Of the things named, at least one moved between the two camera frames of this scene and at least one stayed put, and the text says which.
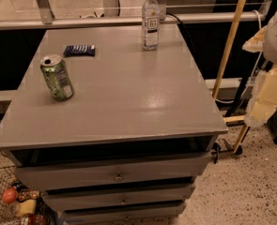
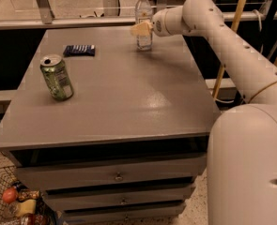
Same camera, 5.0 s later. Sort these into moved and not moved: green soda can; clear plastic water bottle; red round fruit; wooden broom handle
Moved: clear plastic water bottle
Not moved: wooden broom handle; green soda can; red round fruit
